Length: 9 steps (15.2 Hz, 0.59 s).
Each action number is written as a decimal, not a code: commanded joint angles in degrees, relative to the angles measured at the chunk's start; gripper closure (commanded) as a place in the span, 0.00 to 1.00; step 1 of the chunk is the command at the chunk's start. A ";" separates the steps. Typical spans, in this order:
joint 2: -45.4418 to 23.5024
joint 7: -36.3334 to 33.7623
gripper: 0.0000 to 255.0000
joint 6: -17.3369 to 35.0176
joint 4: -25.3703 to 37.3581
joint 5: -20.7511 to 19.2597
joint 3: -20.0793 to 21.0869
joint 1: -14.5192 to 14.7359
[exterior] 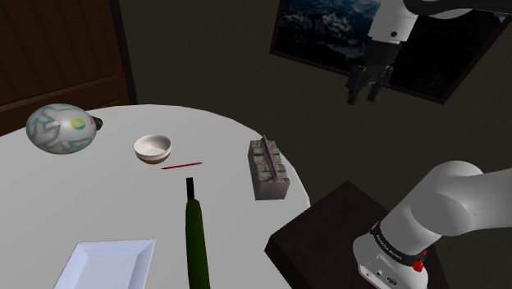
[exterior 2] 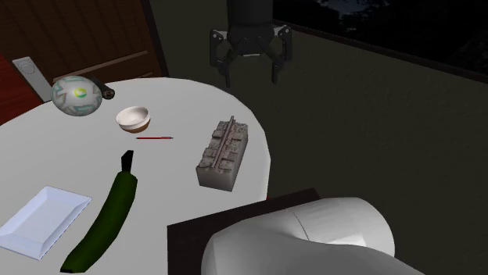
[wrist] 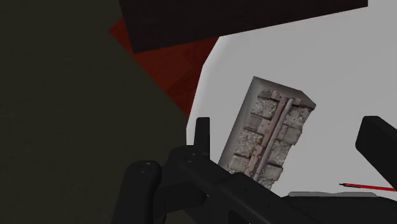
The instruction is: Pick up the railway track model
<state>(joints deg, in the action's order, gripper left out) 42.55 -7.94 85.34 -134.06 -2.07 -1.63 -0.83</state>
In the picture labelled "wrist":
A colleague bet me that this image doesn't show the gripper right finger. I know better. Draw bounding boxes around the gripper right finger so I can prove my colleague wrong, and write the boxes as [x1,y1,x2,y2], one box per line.
[354,115,397,191]

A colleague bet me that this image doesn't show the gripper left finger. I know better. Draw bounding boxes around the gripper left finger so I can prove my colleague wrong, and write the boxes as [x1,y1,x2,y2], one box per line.
[111,116,240,224]

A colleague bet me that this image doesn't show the red pen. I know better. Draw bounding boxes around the red pen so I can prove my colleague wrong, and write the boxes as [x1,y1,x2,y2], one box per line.
[338,182,397,192]

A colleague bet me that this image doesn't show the grey stone brick block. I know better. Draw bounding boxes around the grey stone brick block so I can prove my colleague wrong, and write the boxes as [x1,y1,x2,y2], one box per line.
[217,76,317,190]

